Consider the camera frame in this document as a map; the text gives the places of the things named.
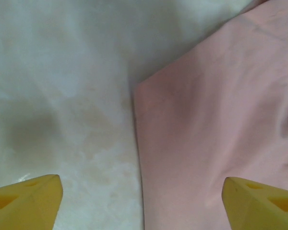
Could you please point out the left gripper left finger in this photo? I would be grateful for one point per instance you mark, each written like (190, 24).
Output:
(21, 208)

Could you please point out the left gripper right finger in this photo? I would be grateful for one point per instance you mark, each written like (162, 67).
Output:
(266, 210)

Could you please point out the pink shorts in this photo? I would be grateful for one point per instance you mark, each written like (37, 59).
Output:
(218, 119)

